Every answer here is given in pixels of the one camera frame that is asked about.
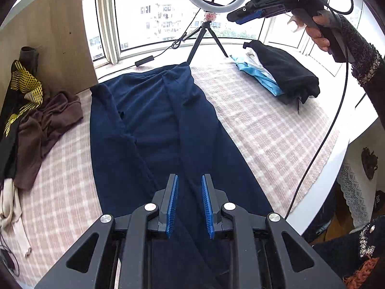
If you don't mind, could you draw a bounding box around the black yellow patterned garment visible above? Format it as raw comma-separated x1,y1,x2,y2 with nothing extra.
0,59,44,184

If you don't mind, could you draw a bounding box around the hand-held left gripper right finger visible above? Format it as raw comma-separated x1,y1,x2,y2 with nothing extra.
201,173,346,289

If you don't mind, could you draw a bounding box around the white window frame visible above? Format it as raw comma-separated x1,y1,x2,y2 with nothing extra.
81,0,361,67

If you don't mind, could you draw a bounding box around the black power adapter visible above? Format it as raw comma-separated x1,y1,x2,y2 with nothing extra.
0,248,15,273

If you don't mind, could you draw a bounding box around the white folded garment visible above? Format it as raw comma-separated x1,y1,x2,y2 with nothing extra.
244,47,277,82

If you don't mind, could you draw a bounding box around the black folded garment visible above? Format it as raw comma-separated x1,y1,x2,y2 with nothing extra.
243,40,320,104

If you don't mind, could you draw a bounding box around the dark wall ornament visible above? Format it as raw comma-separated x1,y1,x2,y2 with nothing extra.
361,147,379,180

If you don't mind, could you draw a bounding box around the pink plaid blanket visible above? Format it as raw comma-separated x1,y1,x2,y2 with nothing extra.
0,62,340,286

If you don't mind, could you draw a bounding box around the black cable with inline remote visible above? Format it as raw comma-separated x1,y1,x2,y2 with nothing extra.
98,4,208,80

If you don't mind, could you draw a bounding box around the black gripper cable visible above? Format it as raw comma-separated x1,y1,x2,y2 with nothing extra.
284,0,355,220

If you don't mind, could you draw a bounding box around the brown garment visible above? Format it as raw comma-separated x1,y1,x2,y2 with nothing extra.
13,90,84,191

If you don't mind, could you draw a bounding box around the white lace cloth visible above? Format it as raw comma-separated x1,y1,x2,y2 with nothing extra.
337,163,378,229

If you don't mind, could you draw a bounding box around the navy blue t-shirt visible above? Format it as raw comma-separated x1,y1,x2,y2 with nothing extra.
90,62,274,289

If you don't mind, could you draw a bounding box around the person's black tweed jacket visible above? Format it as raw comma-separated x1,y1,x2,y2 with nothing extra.
313,217,385,289

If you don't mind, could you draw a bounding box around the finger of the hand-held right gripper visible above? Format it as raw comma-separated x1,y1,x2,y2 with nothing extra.
227,4,262,22
235,10,263,25

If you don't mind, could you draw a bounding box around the dark grey rolled mat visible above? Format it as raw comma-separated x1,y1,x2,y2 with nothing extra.
19,46,39,70

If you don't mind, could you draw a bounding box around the light blue folded garment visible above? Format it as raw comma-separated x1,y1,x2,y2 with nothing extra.
230,54,285,97

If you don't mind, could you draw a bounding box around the beige knit garment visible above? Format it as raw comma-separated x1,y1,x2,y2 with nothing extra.
0,178,32,258

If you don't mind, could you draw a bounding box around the light wooden board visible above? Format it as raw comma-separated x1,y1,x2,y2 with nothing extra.
0,0,100,97

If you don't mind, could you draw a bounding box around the person's right forearm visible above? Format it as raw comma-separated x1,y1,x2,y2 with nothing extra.
329,13,385,118

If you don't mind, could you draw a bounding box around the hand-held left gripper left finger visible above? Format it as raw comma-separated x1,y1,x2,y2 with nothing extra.
34,173,180,289

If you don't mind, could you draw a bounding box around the person's right hand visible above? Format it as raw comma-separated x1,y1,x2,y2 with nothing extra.
304,9,336,53

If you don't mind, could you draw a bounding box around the orange knit cloth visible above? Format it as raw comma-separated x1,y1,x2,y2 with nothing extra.
344,257,380,289

